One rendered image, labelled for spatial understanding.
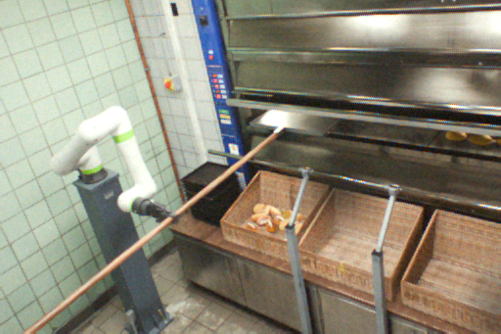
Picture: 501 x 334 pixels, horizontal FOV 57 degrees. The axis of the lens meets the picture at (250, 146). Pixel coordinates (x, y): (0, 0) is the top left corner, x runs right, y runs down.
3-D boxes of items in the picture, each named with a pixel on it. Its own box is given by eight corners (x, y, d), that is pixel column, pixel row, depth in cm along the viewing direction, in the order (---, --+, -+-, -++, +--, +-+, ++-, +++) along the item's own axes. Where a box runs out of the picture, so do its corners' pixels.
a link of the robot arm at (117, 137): (93, 113, 234) (109, 111, 227) (112, 104, 244) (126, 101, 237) (108, 145, 240) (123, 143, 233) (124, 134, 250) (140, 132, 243)
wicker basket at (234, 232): (265, 201, 332) (259, 168, 320) (335, 219, 297) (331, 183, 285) (222, 240, 299) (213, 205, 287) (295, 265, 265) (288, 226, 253)
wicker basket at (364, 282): (337, 222, 294) (333, 186, 282) (426, 247, 260) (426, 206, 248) (296, 269, 261) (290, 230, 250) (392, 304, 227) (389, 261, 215)
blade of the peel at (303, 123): (322, 136, 274) (321, 131, 272) (250, 125, 307) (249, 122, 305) (348, 111, 298) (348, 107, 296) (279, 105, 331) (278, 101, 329)
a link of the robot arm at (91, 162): (72, 175, 267) (62, 146, 259) (93, 163, 278) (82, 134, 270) (88, 177, 260) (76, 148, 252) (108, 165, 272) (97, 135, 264)
